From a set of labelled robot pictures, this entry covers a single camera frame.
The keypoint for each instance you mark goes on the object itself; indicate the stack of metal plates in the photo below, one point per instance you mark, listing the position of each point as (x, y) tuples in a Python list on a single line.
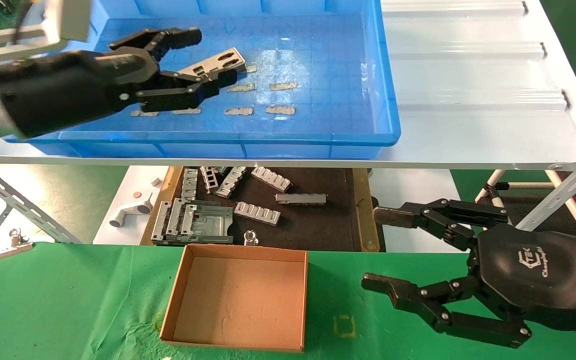
[(208, 222)]

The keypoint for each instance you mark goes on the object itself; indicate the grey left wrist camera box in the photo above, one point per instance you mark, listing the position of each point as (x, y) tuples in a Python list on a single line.
[(68, 20)]

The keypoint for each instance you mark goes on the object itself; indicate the white lean pipe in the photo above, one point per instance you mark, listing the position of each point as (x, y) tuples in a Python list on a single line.
[(490, 185)]

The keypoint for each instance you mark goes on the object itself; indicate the white pipe elbow fitting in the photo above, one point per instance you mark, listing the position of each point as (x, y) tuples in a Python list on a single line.
[(130, 212)]

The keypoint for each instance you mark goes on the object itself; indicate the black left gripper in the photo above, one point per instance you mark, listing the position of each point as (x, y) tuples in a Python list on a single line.
[(68, 90)]

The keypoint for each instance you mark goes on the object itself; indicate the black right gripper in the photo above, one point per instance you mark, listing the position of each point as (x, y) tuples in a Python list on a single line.
[(543, 275)]

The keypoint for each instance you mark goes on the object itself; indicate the wood-framed black parts tray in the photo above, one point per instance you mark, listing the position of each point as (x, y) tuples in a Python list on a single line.
[(318, 225)]

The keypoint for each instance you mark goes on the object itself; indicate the blue plastic tray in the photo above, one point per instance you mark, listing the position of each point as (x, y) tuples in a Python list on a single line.
[(318, 60)]

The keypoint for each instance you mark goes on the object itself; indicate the white ribbed metal shelf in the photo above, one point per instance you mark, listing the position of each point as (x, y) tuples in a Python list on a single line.
[(468, 75)]

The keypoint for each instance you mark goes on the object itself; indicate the cream lean pipe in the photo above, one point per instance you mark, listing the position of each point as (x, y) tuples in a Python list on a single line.
[(528, 186)]

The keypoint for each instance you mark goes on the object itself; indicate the short white pipe black joints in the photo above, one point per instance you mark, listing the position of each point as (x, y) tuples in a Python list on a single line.
[(498, 197)]

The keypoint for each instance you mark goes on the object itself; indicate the grey slotted metal rail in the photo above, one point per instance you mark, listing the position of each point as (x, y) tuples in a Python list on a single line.
[(177, 217), (160, 220)]

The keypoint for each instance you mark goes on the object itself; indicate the silver metal IO shield plate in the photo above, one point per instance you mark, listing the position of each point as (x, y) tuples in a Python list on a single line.
[(228, 59)]

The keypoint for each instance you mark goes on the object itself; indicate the long grey metal bar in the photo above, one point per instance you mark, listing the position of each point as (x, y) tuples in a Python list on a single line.
[(300, 198)]

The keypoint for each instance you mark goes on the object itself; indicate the ridged grey metal bracket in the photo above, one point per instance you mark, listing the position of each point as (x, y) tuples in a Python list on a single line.
[(258, 213), (271, 179)]

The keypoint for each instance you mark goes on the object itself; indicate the brown cardboard box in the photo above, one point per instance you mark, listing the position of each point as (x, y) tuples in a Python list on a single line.
[(238, 300)]

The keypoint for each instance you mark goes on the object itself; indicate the green table cloth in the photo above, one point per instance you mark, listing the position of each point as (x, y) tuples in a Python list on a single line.
[(68, 300)]

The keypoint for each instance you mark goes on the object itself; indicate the wood-coloured lean pipe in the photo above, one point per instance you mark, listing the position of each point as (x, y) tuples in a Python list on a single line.
[(568, 202)]

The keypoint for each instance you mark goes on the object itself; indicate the small white cube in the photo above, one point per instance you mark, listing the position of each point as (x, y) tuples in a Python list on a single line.
[(155, 180)]

